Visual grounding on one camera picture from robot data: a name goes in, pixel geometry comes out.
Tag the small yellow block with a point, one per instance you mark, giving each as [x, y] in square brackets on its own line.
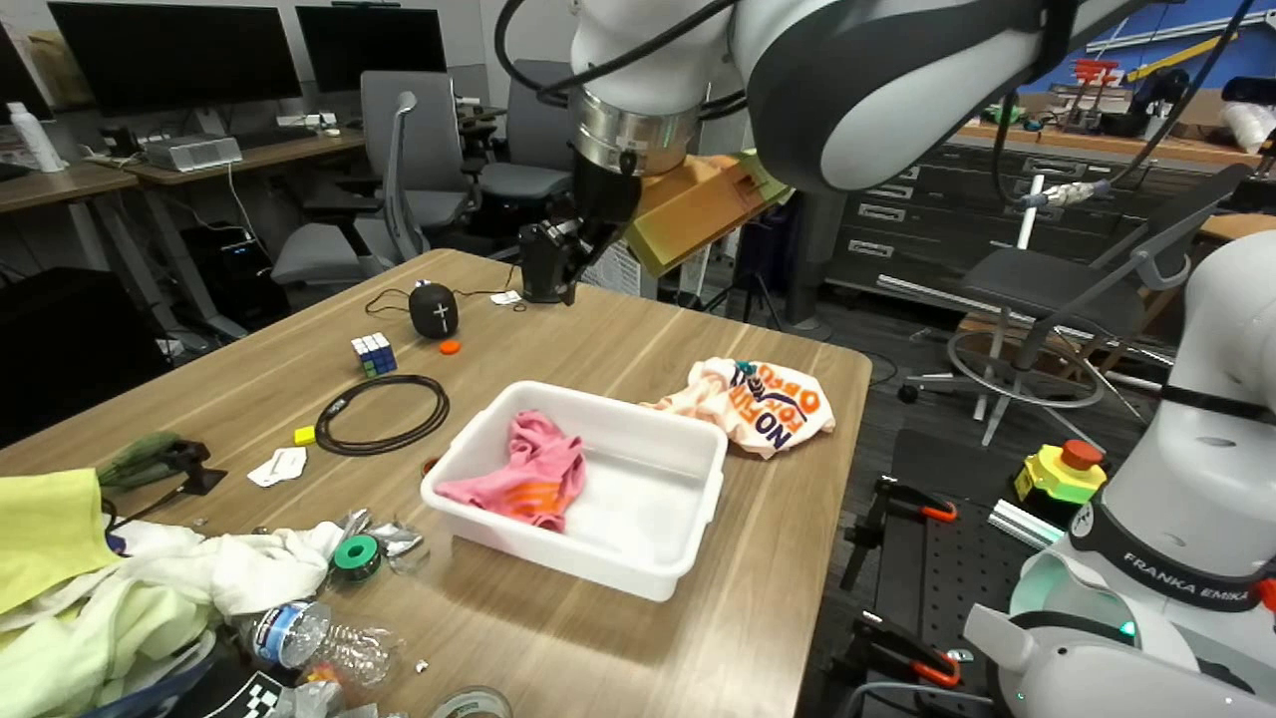
[304, 433]

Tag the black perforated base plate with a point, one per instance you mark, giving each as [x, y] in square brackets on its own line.
[921, 582]

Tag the white flat desk device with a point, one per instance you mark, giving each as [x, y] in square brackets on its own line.
[194, 154]

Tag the black orange clamp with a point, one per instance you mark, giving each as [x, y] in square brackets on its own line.
[902, 509]
[913, 651]

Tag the clear plastic bottle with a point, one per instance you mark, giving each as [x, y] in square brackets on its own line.
[304, 637]

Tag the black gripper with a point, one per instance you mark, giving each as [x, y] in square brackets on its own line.
[610, 199]

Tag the white cloth with orange print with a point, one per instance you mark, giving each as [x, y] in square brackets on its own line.
[745, 405]

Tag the pink cloth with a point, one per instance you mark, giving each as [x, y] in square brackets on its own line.
[539, 459]

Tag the grey padded office chair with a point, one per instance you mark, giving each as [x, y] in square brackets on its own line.
[531, 131]

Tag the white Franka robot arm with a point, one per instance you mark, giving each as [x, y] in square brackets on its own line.
[931, 82]

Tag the orange brown cardboard box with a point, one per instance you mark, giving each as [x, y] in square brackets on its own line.
[701, 206]

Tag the white plug adapter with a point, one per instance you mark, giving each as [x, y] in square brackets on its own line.
[506, 295]

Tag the small green round object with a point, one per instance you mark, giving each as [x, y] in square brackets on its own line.
[356, 556]

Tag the grey drawer cabinet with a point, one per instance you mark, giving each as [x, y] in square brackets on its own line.
[921, 219]

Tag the grey tape roll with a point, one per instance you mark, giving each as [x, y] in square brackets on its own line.
[471, 703]

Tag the wide black computer monitor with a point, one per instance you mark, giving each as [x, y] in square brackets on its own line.
[175, 53]

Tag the wooden office desk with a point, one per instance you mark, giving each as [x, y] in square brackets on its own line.
[61, 189]
[287, 150]

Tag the black equipment box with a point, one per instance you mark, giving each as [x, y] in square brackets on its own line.
[221, 690]

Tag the yellow red emergency stop button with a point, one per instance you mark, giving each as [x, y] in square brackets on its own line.
[1060, 472]

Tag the black cylindrical box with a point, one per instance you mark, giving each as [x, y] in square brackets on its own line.
[547, 275]

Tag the small orange cap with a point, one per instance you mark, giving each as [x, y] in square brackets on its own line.
[449, 350]

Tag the yellow cloth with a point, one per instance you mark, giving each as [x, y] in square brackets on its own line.
[47, 541]

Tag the silver metal clip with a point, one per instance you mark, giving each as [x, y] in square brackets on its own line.
[393, 541]

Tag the white plastic container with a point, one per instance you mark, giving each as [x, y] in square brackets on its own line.
[640, 521]

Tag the pale green white cloth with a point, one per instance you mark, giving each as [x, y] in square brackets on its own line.
[146, 582]

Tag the small black tool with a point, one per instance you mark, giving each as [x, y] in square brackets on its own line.
[162, 463]

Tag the grey mesh office chair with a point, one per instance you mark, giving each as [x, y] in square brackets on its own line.
[406, 146]

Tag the white plastic bottle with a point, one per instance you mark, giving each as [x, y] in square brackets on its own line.
[35, 141]

